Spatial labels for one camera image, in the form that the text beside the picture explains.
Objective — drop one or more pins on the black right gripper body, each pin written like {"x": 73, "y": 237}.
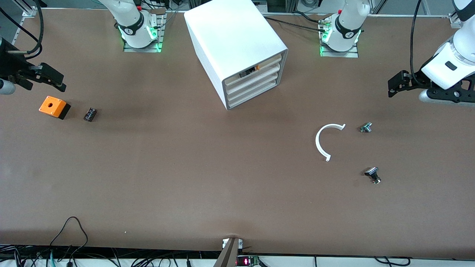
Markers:
{"x": 10, "y": 66}

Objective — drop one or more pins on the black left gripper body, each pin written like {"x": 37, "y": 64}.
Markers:
{"x": 416, "y": 78}

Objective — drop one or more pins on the white drawer holding button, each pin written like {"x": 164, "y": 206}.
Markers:
{"x": 267, "y": 63}

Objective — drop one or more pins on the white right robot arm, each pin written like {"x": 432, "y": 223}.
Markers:
{"x": 130, "y": 18}

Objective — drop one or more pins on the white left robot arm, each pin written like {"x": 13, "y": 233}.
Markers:
{"x": 454, "y": 59}

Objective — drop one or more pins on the black push button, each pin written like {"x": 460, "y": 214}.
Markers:
{"x": 372, "y": 173}

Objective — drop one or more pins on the white closed drawer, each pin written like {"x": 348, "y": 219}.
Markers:
{"x": 256, "y": 86}
{"x": 256, "y": 78}
{"x": 256, "y": 94}

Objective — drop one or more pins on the white drawer cabinet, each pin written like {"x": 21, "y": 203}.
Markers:
{"x": 230, "y": 33}

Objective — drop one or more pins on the orange box with black base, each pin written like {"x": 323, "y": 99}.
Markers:
{"x": 52, "y": 105}

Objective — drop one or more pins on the small black terminal block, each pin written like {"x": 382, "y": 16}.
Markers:
{"x": 89, "y": 114}

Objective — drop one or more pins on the small metal bolt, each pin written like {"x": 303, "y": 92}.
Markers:
{"x": 366, "y": 127}

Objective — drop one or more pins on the white curved plastic arc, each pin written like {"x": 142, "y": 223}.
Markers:
{"x": 318, "y": 142}

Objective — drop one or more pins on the circuit board with red display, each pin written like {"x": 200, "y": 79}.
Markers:
{"x": 248, "y": 261}

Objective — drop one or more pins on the aluminium frame profile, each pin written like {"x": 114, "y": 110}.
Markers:
{"x": 26, "y": 16}
{"x": 458, "y": 16}

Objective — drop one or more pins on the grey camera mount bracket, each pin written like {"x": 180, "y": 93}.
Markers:
{"x": 228, "y": 254}

